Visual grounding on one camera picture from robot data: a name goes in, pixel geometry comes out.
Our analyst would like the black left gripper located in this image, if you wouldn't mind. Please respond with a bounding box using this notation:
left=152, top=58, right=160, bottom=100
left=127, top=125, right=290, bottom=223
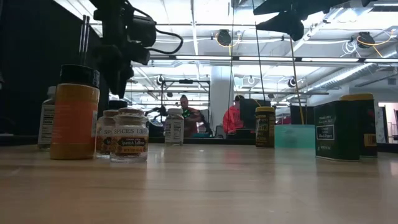
left=93, top=42, right=150, bottom=100

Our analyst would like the black-capped purple-label spice bottle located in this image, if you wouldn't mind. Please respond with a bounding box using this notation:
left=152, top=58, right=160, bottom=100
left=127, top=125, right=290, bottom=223
left=108, top=100, right=129, bottom=111

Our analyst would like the orange spice bottle black cap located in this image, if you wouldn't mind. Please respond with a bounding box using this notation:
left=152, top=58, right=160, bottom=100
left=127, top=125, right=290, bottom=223
left=49, top=63, right=101, bottom=161

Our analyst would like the white-capped clear spice bottle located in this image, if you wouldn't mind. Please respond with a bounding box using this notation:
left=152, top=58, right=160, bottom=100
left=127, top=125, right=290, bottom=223
left=164, top=108, right=185, bottom=146
left=37, top=86, right=57, bottom=151

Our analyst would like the yellow-capped brown spice bottle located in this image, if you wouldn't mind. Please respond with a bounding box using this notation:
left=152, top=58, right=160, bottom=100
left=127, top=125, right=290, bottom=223
left=339, top=93, right=379, bottom=158
left=255, top=106, right=276, bottom=149

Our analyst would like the long ceiling light bar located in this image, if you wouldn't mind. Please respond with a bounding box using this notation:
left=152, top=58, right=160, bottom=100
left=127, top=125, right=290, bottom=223
left=149, top=54, right=398, bottom=63

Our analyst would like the person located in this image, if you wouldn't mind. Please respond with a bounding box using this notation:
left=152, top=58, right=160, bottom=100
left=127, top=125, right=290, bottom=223
left=178, top=94, right=203, bottom=138
left=222, top=95, right=246, bottom=135

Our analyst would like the black curtain partition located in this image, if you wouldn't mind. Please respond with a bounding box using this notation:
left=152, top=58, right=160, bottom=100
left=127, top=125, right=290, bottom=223
left=0, top=0, right=112, bottom=146

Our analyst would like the black monitor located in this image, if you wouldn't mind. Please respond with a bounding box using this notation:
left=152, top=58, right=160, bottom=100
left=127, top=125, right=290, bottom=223
left=239, top=98, right=271, bottom=129

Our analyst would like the teal plastic bin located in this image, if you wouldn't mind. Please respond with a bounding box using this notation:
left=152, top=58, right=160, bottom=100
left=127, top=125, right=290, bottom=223
left=275, top=124, right=315, bottom=149

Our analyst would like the dark green pepper tin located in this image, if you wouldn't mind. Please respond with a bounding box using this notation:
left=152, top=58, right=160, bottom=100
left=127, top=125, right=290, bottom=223
left=313, top=100, right=361, bottom=162

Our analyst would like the yellow cable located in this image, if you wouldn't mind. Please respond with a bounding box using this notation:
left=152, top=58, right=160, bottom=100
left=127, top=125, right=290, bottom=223
left=289, top=39, right=305, bottom=124

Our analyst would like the black cable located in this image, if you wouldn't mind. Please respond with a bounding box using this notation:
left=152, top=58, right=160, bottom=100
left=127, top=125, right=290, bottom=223
left=251, top=0, right=267, bottom=108

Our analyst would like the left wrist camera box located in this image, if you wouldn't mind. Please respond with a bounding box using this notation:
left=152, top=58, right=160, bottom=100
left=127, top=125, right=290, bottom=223
left=129, top=14, right=157, bottom=48

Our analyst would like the black metal frame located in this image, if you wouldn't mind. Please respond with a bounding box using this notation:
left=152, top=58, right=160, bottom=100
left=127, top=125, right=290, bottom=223
left=160, top=78, right=211, bottom=125

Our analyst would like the black table frame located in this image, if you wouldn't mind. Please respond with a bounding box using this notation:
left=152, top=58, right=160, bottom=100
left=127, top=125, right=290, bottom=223
left=0, top=134, right=398, bottom=154

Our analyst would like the silver ventilation duct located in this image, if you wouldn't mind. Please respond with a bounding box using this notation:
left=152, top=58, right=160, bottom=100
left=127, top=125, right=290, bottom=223
left=306, top=43, right=398, bottom=94

